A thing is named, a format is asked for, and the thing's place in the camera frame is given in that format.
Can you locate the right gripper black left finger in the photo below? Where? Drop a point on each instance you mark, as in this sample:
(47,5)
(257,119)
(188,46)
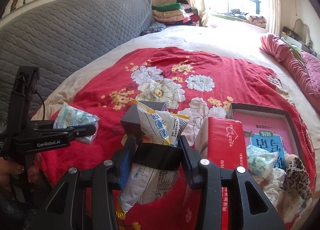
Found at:
(83,199)

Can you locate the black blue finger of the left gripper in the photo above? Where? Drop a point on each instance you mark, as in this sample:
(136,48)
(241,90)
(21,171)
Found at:
(70,133)
(52,124)

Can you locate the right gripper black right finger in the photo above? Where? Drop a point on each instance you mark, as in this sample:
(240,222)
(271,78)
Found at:
(197,167)

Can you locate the green white tissue pack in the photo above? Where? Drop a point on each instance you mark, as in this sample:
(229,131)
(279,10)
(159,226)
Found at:
(70,116)

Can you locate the white floral fabric cloth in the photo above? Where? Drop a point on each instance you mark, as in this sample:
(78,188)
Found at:
(272,186)

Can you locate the green sponge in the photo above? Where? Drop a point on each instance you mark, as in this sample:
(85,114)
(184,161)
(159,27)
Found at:
(260,161)

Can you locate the leopard print scrunchie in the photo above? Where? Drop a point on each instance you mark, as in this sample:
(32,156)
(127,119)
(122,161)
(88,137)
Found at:
(298,178)

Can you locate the white yellow snack bag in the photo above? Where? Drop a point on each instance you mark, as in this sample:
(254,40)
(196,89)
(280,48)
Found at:
(157,158)

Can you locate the person's hand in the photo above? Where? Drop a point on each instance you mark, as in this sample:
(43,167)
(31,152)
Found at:
(10,167)

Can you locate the open box pink interior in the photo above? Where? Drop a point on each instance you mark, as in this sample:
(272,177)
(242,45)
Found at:
(268,128)

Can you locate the grey quilted headboard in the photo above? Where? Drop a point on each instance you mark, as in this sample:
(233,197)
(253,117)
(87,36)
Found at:
(62,36)

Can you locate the red floral blanket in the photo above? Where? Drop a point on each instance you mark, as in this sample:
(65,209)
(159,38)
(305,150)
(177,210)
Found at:
(194,83)

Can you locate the pink rumpled quilt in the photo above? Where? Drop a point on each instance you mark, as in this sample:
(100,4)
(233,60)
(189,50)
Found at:
(301,65)

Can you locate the cream bed sheet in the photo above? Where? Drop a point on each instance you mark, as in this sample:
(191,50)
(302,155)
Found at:
(242,43)

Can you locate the stack of folded blankets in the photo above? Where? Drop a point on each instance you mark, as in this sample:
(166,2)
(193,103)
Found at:
(176,14)

